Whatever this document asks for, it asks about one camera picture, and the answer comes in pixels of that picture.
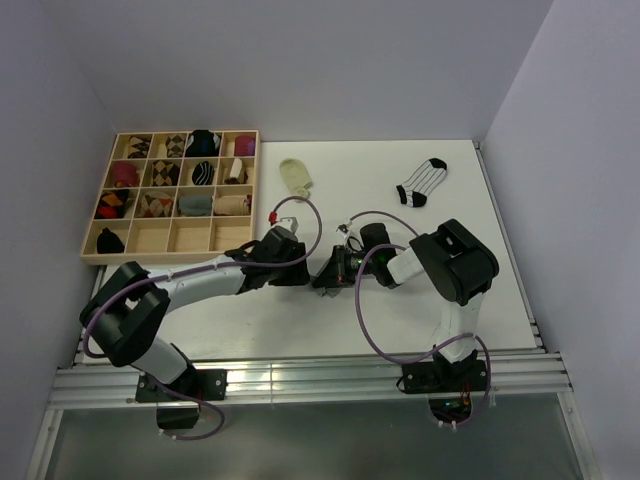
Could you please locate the maroon rolled sock right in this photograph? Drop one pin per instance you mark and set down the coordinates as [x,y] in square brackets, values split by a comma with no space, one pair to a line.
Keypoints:
[244,145]

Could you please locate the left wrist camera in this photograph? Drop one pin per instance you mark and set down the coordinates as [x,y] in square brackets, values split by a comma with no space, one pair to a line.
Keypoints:
[289,224]

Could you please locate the grey ankle sock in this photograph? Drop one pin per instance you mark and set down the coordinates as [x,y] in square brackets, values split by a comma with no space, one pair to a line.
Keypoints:
[326,290]

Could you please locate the brown argyle rolled sock corner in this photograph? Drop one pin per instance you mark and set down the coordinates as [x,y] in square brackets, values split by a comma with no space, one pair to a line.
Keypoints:
[138,146]

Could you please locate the black sock with white stripes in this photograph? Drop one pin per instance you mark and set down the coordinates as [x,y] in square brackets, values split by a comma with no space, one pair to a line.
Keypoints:
[108,242]

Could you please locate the wooden compartment sock box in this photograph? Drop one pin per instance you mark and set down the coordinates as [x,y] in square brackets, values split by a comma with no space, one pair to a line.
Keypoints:
[176,239]

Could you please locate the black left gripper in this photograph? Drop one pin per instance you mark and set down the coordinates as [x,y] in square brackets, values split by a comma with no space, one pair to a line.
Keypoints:
[298,275]

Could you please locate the brown yellow argyle rolled sock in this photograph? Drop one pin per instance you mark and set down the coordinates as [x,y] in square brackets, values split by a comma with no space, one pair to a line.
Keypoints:
[164,174]

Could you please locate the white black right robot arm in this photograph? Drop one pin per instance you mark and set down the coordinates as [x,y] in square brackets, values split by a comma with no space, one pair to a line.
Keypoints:
[461,269]

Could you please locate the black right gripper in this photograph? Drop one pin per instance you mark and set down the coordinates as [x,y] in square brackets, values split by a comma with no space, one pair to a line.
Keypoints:
[336,273]

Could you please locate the maroon rolled sock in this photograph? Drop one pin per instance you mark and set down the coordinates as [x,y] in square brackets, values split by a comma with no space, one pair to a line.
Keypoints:
[244,145]
[124,175]

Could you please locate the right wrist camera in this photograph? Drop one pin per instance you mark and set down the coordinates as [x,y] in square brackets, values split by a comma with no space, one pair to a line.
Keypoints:
[344,229]

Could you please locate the black white striped rolled sock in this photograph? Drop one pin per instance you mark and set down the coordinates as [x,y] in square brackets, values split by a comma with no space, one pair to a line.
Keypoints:
[203,174]

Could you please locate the cream brown rolled sock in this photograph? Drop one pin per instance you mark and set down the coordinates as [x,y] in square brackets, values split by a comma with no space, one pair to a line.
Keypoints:
[236,173]

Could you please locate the beige orange argyle rolled sock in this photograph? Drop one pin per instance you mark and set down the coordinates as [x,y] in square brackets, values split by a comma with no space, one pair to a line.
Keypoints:
[155,205]

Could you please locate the black blue rolled sock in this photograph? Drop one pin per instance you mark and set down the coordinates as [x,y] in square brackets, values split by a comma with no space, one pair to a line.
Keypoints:
[203,143]

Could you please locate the cream ankle sock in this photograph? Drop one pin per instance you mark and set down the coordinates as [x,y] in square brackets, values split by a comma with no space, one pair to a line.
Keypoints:
[295,177]

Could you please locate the white black striped ankle sock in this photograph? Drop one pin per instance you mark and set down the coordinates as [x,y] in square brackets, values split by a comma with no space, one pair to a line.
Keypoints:
[415,191]

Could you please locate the beige grey argyle rolled sock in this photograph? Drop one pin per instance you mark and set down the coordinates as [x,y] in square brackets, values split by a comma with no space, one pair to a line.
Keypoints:
[175,145]

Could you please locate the maroon rolled sock left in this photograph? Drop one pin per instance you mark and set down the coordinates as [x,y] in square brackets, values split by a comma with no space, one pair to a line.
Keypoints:
[124,175]

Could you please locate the red orange argyle rolled sock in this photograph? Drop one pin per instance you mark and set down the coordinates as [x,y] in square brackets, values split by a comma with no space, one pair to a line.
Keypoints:
[112,204]

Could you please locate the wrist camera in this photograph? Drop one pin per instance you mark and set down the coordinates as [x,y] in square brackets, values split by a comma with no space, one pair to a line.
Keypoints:
[344,229]
[289,224]

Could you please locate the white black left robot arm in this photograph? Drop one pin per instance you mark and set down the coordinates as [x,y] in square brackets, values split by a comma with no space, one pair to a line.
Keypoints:
[125,316]

